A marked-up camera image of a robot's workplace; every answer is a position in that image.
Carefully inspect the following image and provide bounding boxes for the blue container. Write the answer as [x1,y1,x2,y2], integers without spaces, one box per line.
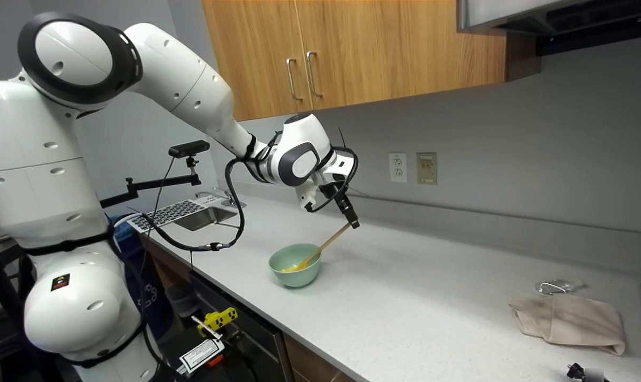
[108,211,150,266]

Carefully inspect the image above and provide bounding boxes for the beige cloth bag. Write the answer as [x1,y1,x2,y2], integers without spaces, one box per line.
[507,290,628,359]

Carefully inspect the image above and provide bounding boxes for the steel sink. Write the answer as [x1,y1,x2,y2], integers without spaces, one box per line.
[173,204,239,234]

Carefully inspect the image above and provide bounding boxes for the wide wooden cabinet door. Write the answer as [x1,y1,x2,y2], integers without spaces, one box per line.
[296,0,512,114]

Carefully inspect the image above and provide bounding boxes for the small black clamp camera mount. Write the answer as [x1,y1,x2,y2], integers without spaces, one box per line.
[564,360,612,382]

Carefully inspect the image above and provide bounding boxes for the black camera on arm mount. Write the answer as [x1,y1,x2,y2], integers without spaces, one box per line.
[95,139,215,212]

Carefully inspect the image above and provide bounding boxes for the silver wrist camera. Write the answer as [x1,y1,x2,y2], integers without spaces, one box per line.
[328,150,359,181]

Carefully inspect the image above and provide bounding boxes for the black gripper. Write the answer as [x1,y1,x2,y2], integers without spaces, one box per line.
[312,174,363,231]

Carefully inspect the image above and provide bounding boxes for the narrow wooden cabinet door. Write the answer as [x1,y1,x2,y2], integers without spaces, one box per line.
[202,0,308,125]

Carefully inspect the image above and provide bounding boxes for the beige wall switch plate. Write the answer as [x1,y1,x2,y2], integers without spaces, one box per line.
[416,149,439,190]

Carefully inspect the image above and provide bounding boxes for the grey range hood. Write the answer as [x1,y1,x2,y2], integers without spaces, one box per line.
[456,0,641,57]

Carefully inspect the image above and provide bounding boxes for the small clear plastic piece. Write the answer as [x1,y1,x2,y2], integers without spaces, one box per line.
[535,279,590,300]

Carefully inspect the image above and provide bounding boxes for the white grey box device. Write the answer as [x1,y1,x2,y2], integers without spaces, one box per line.
[175,337,227,377]

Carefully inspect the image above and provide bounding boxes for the yellow black clamp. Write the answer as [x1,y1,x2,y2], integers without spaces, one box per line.
[193,305,243,339]

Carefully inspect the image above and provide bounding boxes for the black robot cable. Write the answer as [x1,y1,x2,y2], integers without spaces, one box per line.
[139,156,250,255]

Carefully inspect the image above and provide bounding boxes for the mint green bowl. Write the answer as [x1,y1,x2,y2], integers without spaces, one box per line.
[266,242,325,290]

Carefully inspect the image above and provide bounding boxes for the white wall outlet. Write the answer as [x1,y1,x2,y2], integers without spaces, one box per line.
[388,150,409,187]

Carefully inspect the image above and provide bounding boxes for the yellow spatula with wooden handle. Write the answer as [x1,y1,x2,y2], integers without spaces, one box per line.
[281,221,354,279]

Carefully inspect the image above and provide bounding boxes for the metal cabinet door handle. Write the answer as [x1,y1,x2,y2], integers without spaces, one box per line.
[303,50,328,103]
[285,55,303,104]

